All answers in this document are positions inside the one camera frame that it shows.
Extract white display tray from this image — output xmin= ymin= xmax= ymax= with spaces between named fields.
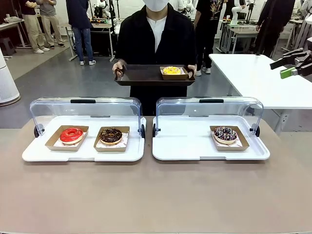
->
xmin=21 ymin=116 xmax=146 ymax=163
xmin=152 ymin=116 xmax=271 ymax=161

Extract background table with orange items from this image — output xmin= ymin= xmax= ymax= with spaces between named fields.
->
xmin=90 ymin=19 xmax=117 ymax=62

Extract dark brown serving tray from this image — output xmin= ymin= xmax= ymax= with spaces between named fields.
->
xmin=114 ymin=64 xmax=196 ymax=87

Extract background grey work table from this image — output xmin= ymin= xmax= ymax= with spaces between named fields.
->
xmin=219 ymin=20 xmax=260 ymax=55

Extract chocolate donut with white stripes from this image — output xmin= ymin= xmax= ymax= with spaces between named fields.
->
xmin=213 ymin=126 xmax=238 ymax=144

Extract white table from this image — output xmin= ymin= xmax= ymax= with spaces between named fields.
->
xmin=209 ymin=53 xmax=312 ymax=134

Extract chocolate nut donut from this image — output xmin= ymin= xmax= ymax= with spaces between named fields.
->
xmin=99 ymin=127 xmax=123 ymax=146

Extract bystander all in black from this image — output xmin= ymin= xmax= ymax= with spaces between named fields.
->
xmin=254 ymin=0 xmax=296 ymax=59

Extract red glazed donut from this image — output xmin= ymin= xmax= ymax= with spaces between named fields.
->
xmin=59 ymin=127 xmax=85 ymax=145

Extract white cylindrical appliance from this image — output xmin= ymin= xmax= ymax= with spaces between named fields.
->
xmin=0 ymin=46 xmax=21 ymax=107

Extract brown cardboard donut box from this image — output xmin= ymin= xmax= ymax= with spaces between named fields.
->
xmin=45 ymin=125 xmax=90 ymax=152
xmin=210 ymin=125 xmax=250 ymax=152
xmin=94 ymin=126 xmax=130 ymax=153
xmin=159 ymin=65 xmax=189 ymax=81

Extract person's right hand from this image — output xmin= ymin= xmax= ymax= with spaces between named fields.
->
xmin=112 ymin=60 xmax=128 ymax=78

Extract clear plastic display lid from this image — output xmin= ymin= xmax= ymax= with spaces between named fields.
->
xmin=153 ymin=97 xmax=264 ymax=139
xmin=29 ymin=97 xmax=146 ymax=139

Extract bystander grey shirt khaki pants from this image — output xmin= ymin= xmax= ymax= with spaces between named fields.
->
xmin=39 ymin=0 xmax=66 ymax=49

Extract yellow sprinkled donut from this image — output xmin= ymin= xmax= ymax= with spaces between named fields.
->
xmin=162 ymin=66 xmax=181 ymax=75

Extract dark grey stool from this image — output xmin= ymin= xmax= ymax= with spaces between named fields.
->
xmin=0 ymin=38 xmax=17 ymax=57

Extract white face mask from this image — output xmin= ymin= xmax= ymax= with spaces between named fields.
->
xmin=142 ymin=0 xmax=170 ymax=12

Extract background wooden top desk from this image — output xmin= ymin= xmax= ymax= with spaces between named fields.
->
xmin=0 ymin=19 xmax=32 ymax=49

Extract person in black cardigan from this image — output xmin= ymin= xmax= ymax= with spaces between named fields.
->
xmin=114 ymin=0 xmax=197 ymax=117

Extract bystander black shirt khaki pants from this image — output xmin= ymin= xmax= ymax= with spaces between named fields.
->
xmin=18 ymin=0 xmax=51 ymax=55

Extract bystander in printed black tee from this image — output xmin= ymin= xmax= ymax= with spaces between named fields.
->
xmin=194 ymin=0 xmax=223 ymax=77

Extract bystander in blue jeans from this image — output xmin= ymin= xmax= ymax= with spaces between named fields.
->
xmin=65 ymin=0 xmax=97 ymax=66

